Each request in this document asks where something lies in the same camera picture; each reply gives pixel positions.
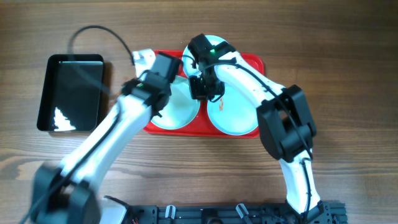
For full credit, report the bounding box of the black cable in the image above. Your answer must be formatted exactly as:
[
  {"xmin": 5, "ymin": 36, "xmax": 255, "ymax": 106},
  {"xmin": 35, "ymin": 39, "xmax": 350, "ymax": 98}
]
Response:
[
  {"xmin": 182, "ymin": 54, "xmax": 313, "ymax": 218},
  {"xmin": 18, "ymin": 25, "xmax": 136, "ymax": 224}
]

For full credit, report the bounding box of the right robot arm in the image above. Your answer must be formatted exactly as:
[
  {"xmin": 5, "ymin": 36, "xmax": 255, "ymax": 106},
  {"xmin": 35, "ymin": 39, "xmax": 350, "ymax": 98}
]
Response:
[{"xmin": 187, "ymin": 34, "xmax": 321, "ymax": 223}]

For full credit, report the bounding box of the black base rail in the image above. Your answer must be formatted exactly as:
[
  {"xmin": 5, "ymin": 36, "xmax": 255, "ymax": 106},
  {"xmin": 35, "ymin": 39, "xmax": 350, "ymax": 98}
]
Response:
[{"xmin": 126, "ymin": 202, "xmax": 348, "ymax": 224}]

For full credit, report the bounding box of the right black cable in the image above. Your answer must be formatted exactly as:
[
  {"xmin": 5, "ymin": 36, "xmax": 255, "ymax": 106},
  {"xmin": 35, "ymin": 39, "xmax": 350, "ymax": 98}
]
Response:
[{"xmin": 182, "ymin": 54, "xmax": 313, "ymax": 218}]

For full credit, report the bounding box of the black rectangular container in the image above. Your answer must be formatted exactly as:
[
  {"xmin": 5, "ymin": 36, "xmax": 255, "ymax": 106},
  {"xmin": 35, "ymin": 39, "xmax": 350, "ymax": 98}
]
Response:
[{"xmin": 37, "ymin": 54, "xmax": 104, "ymax": 132}]

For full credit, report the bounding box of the red plastic tray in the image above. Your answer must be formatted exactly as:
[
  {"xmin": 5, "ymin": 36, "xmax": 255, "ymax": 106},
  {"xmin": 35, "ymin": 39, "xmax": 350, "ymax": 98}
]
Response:
[{"xmin": 143, "ymin": 50, "xmax": 266, "ymax": 138}]

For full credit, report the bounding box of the left black cable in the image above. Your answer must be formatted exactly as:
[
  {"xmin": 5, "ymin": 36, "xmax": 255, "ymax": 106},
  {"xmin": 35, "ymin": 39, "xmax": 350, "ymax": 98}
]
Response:
[{"xmin": 18, "ymin": 25, "xmax": 136, "ymax": 224}]

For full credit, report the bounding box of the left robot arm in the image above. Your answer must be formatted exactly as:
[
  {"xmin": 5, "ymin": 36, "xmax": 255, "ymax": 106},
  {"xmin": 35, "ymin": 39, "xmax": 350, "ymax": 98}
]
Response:
[{"xmin": 21, "ymin": 50, "xmax": 182, "ymax": 223}]

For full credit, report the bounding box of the light blue plate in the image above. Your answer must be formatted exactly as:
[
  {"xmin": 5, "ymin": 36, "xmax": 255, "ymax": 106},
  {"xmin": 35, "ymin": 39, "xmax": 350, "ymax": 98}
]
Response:
[
  {"xmin": 151, "ymin": 76, "xmax": 200, "ymax": 130},
  {"xmin": 182, "ymin": 35, "xmax": 226, "ymax": 77},
  {"xmin": 207, "ymin": 84, "xmax": 258, "ymax": 136}
]

